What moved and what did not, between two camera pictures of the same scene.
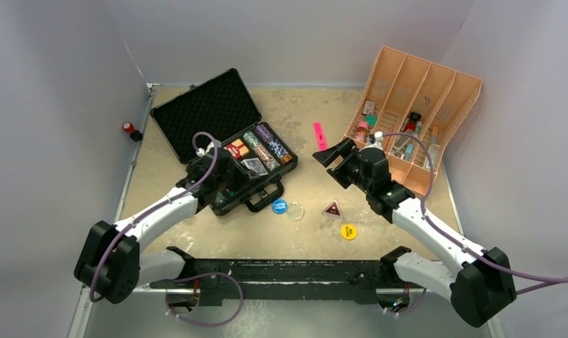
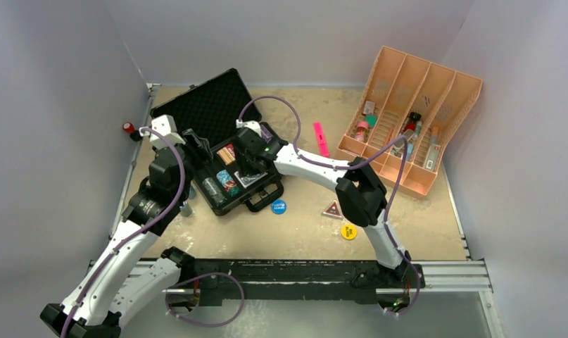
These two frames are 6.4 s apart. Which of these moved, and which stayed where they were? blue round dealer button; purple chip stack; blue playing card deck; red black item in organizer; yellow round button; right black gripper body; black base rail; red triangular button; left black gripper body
Moved: left black gripper body; right black gripper body; blue playing card deck
Stayed: purple chip stack; red triangular button; blue round dealer button; yellow round button; red black item in organizer; black base rail
